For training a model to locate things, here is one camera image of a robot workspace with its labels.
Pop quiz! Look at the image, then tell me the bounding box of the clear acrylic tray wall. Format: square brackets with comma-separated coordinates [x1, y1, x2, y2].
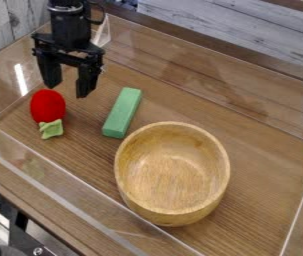
[0, 115, 202, 256]

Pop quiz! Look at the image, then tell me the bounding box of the black table leg bracket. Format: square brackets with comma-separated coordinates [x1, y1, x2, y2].
[7, 212, 56, 256]

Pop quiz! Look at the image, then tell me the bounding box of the red plush strawberry toy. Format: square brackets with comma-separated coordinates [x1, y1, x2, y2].
[29, 89, 65, 140]

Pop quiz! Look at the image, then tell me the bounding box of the wooden bowl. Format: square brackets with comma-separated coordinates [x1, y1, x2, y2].
[113, 121, 231, 227]

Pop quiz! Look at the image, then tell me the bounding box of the green rectangular block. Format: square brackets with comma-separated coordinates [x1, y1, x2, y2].
[101, 87, 141, 139]

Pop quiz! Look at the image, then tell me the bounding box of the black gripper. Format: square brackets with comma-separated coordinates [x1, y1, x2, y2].
[31, 0, 105, 98]

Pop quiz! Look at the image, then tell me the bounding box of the clear acrylic corner bracket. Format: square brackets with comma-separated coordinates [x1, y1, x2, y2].
[90, 15, 110, 47]

